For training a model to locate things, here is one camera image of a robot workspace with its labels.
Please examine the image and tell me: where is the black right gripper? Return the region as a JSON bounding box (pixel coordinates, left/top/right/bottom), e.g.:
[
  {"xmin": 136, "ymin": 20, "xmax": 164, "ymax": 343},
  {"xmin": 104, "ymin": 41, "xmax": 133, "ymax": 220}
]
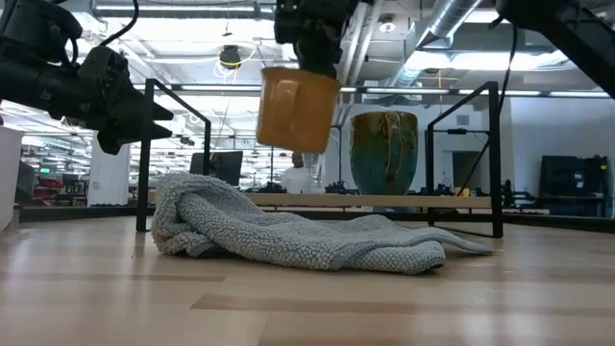
[{"xmin": 273, "ymin": 0, "xmax": 361, "ymax": 80}]

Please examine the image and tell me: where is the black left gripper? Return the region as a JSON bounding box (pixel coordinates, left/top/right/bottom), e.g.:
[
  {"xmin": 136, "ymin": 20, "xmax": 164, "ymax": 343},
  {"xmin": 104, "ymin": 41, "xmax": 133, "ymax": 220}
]
[{"xmin": 71, "ymin": 45, "xmax": 175, "ymax": 157}]

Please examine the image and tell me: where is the yellow ceramic mug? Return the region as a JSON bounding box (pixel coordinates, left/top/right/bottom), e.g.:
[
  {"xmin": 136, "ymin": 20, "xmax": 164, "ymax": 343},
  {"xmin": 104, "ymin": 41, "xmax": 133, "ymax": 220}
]
[{"xmin": 255, "ymin": 66, "xmax": 343, "ymax": 155}]

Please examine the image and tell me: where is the green glazed ceramic mug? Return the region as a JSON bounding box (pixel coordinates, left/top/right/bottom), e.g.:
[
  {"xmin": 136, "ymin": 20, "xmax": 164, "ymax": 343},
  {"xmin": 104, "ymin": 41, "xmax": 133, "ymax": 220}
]
[{"xmin": 349, "ymin": 111, "xmax": 420, "ymax": 196}]

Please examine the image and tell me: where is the white ceramic mug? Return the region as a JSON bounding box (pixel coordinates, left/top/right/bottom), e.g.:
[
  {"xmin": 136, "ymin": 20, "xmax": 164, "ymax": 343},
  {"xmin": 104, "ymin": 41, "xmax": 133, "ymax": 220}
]
[{"xmin": 0, "ymin": 125, "xmax": 25, "ymax": 233}]

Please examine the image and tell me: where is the white building column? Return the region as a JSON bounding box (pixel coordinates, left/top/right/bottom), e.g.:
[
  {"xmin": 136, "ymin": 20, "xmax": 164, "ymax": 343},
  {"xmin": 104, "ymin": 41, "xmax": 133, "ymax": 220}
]
[{"xmin": 87, "ymin": 129, "xmax": 132, "ymax": 207}]

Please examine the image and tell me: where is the black desk monitor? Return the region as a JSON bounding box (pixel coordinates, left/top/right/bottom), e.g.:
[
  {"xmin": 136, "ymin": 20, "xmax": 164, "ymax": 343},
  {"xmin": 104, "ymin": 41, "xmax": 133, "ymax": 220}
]
[{"xmin": 189, "ymin": 150, "xmax": 244, "ymax": 188}]

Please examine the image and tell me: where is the black ceiling device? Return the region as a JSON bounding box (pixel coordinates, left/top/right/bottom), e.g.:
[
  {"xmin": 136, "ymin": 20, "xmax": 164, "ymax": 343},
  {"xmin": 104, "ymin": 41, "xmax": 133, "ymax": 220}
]
[{"xmin": 218, "ymin": 44, "xmax": 243, "ymax": 69}]

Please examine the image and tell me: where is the person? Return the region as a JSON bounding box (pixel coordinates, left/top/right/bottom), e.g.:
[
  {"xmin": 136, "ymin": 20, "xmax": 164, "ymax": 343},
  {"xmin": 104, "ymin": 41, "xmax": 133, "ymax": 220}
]
[{"xmin": 281, "ymin": 151, "xmax": 314, "ymax": 195}]

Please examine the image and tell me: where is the grey-blue textured cloth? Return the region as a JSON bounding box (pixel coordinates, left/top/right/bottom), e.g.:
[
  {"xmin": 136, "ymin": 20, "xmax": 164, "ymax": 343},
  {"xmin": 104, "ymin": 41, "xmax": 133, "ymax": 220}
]
[{"xmin": 150, "ymin": 172, "xmax": 496, "ymax": 277}]

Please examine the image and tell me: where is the black equipment cabinet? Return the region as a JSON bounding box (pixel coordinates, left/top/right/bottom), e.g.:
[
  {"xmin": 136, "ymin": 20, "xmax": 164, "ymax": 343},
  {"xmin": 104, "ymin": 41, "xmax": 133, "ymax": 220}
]
[{"xmin": 540, "ymin": 154, "xmax": 610, "ymax": 218}]

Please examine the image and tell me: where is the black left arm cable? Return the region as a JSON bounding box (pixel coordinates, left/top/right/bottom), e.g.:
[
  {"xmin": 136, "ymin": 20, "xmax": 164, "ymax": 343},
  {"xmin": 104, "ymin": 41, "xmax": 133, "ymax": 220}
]
[{"xmin": 99, "ymin": 0, "xmax": 141, "ymax": 48}]

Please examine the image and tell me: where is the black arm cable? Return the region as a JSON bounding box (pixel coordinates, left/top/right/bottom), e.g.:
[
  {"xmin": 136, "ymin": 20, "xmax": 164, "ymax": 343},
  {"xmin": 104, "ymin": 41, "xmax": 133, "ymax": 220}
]
[
  {"xmin": 99, "ymin": 0, "xmax": 141, "ymax": 48},
  {"xmin": 455, "ymin": 21, "xmax": 519, "ymax": 197}
]

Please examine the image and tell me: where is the silver ventilation duct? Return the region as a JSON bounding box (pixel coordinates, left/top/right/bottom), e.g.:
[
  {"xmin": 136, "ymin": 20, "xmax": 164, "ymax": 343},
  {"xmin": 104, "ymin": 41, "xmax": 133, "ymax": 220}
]
[{"xmin": 389, "ymin": 0, "xmax": 484, "ymax": 88}]

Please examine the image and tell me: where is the wooden shelf with black frame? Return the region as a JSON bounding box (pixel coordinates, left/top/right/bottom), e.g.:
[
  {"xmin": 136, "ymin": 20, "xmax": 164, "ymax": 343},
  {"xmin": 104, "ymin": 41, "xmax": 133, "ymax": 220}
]
[{"xmin": 135, "ymin": 78, "xmax": 504, "ymax": 239}]

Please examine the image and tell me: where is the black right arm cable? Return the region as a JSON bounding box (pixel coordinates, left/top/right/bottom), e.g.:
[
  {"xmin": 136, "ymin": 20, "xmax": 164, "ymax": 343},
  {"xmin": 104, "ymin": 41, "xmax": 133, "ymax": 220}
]
[{"xmin": 455, "ymin": 21, "xmax": 519, "ymax": 197}]

